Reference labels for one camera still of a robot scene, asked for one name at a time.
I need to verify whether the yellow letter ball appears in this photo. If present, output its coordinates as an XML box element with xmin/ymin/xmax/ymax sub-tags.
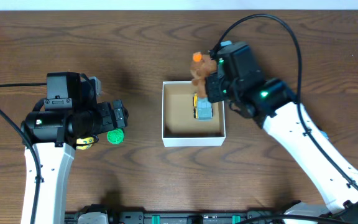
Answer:
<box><xmin>76</xmin><ymin>136</ymin><xmax>95</xmax><ymax>150</ymax></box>

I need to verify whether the white cardboard box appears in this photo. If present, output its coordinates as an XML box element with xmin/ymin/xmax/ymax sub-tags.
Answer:
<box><xmin>162</xmin><ymin>81</ymin><xmax>226</xmax><ymax>147</ymax></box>

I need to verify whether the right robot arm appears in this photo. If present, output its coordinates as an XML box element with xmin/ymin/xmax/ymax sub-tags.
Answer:
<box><xmin>206</xmin><ymin>72</ymin><xmax>358</xmax><ymax>223</ymax></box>

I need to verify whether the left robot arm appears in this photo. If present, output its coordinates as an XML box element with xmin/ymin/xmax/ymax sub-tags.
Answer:
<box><xmin>21</xmin><ymin>98</ymin><xmax>129</xmax><ymax>223</ymax></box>

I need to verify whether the brown plush teddy bear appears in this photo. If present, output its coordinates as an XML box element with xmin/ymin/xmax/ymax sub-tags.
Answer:
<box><xmin>190</xmin><ymin>52</ymin><xmax>217</xmax><ymax>98</ymax></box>

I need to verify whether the grey yellow toy car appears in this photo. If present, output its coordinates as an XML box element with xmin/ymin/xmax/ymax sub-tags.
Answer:
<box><xmin>193</xmin><ymin>93</ymin><xmax>213</xmax><ymax>121</ymax></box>

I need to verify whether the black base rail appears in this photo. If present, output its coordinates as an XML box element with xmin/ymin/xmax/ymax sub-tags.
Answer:
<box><xmin>64</xmin><ymin>203</ymin><xmax>351</xmax><ymax>224</ymax></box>

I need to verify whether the green ridged disc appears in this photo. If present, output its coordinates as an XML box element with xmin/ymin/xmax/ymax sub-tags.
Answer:
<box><xmin>106</xmin><ymin>129</ymin><xmax>125</xmax><ymax>144</ymax></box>

